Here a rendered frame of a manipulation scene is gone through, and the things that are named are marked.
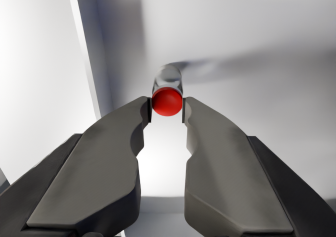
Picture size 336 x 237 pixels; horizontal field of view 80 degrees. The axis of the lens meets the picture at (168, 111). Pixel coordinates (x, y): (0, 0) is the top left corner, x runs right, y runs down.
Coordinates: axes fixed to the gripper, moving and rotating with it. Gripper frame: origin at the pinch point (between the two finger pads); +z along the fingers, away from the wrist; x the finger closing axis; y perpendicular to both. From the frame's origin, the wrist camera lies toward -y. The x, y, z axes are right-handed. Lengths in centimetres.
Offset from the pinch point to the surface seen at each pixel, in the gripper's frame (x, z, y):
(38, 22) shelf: -9.8, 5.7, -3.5
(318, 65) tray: 12.1, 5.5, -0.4
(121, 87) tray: -4.1, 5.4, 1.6
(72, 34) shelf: -7.5, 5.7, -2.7
